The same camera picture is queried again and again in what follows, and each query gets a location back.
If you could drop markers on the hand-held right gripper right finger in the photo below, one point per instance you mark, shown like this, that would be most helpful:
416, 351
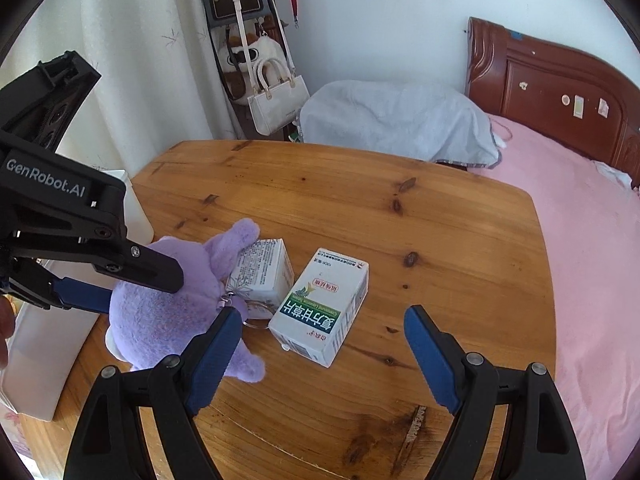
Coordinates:
432, 360

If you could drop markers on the person's left hand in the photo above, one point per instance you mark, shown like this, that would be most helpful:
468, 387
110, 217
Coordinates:
3, 330

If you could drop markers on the small white cloth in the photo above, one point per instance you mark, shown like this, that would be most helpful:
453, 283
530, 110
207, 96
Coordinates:
612, 172

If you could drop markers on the purple plush toy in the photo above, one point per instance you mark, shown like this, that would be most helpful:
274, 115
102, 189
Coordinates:
165, 320

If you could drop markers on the white plastic bin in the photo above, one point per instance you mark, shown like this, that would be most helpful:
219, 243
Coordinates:
50, 360

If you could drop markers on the pink bed blanket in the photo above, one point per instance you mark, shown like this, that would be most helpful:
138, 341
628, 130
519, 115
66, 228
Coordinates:
590, 285

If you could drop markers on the wooden bed headboard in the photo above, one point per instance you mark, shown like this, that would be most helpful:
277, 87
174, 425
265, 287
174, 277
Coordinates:
545, 80

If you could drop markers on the small white box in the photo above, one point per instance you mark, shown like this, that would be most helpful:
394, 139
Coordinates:
265, 270

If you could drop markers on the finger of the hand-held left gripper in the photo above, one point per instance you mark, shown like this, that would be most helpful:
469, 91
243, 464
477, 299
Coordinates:
82, 297
150, 270

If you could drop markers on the green and white medicine box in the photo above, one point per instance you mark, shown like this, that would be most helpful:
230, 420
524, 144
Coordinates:
320, 320

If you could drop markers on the grey cloth cover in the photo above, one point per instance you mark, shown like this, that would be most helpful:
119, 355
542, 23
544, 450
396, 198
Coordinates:
400, 120

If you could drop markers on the white curtain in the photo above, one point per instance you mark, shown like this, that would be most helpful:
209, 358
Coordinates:
150, 60

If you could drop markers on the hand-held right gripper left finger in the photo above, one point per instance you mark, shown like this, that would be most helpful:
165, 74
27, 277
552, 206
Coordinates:
215, 360

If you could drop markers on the wooden table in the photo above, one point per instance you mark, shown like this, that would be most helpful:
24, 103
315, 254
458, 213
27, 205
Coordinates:
400, 240

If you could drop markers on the brown and white plush bag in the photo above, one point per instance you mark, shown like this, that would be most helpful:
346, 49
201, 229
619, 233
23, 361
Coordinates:
240, 55

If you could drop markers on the white handbag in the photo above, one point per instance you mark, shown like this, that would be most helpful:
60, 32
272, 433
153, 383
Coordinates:
277, 102

